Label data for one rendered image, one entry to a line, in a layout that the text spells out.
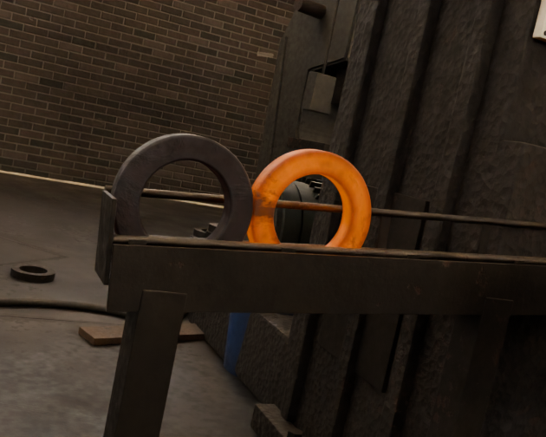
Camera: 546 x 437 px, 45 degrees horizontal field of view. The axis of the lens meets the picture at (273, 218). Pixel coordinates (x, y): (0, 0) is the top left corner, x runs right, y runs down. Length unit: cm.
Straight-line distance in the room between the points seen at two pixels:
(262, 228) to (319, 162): 12
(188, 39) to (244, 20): 66
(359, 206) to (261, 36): 655
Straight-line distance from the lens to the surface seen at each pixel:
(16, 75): 691
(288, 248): 91
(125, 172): 85
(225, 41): 733
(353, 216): 97
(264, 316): 213
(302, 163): 92
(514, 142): 127
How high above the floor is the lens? 77
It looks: 6 degrees down
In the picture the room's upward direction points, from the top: 12 degrees clockwise
